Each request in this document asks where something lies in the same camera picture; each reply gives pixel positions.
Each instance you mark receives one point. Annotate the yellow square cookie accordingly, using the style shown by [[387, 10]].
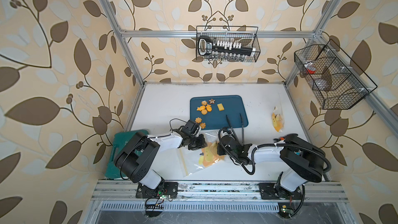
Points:
[[220, 107]]

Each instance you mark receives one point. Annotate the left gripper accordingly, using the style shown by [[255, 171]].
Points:
[[201, 143]]

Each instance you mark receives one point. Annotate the teal tray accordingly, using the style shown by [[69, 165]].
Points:
[[234, 113]]

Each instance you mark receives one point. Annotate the green box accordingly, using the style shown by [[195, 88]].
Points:
[[120, 140]]

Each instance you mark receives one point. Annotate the red item in basket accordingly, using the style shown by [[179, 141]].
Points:
[[311, 70]]

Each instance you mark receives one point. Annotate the back wire basket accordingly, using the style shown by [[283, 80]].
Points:
[[248, 36]]

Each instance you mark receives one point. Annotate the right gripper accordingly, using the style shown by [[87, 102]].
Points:
[[219, 151]]

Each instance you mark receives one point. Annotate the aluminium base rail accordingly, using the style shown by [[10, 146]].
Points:
[[233, 191]]

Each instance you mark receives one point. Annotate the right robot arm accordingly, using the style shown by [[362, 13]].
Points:
[[306, 162]]

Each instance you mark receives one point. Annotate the wire basket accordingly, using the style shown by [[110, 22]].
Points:
[[340, 81], [248, 36]]

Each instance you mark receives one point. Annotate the clear zip bag yellow strip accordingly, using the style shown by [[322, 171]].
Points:
[[191, 161]]

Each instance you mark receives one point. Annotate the clear duck zip bag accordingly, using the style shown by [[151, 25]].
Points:
[[278, 119]]

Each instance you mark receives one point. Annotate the right wire basket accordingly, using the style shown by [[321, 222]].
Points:
[[340, 81]]

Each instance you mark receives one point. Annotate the orange cookie cluster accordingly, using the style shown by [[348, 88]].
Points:
[[204, 109]]

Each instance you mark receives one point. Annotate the orange duck zip bag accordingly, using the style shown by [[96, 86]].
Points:
[[207, 156]]

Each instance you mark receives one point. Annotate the orange handled pliers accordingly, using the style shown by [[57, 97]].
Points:
[[279, 139]]

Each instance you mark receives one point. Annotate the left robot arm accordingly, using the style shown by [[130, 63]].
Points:
[[135, 159]]

